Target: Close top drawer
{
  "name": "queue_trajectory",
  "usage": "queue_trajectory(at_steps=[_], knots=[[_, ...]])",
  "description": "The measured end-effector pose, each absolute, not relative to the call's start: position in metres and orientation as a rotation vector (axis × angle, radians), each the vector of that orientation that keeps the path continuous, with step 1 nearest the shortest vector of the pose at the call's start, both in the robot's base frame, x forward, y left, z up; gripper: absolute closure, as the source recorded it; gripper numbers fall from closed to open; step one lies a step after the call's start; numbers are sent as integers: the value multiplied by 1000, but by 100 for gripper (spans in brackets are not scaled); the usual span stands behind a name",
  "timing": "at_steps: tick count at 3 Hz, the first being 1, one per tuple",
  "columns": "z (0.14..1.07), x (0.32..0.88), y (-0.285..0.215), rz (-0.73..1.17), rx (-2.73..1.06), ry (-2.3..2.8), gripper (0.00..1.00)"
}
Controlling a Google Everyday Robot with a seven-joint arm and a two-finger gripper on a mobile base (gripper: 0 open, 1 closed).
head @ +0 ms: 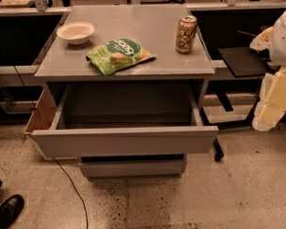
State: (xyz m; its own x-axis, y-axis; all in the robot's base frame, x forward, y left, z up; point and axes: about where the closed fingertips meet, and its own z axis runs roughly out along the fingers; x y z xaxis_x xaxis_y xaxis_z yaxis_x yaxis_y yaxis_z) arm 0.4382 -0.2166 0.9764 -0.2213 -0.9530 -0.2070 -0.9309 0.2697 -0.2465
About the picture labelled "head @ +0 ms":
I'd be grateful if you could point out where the grey top drawer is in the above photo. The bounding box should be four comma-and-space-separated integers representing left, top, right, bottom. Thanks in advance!
32, 81, 218, 157

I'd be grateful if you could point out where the grey drawer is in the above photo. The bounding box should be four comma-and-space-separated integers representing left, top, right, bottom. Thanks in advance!
79, 156, 187, 177
32, 81, 218, 157

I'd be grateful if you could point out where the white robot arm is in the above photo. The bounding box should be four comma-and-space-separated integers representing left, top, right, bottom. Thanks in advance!
250, 11, 286, 132

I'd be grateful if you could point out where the grey drawer cabinet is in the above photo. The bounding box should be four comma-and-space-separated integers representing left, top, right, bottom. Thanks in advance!
32, 5, 218, 177

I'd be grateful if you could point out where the grey lower drawer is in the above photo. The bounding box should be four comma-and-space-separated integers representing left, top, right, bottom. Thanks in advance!
79, 156, 187, 177

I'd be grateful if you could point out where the black tray table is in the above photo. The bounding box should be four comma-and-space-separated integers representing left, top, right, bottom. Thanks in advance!
206, 47, 275, 162

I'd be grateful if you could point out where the orange drink can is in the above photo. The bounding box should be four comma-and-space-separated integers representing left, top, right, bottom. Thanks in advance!
175, 15, 197, 53

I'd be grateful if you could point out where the green snack bag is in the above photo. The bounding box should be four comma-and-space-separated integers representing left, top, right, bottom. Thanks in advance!
86, 38, 154, 75

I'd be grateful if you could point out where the white bowl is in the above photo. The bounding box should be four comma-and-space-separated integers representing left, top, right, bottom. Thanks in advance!
56, 22, 95, 46

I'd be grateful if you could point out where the grey bench frame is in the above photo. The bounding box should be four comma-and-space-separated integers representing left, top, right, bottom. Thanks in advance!
0, 0, 286, 88

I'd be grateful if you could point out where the black floor cable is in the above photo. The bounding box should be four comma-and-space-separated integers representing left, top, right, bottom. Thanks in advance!
52, 157, 90, 229

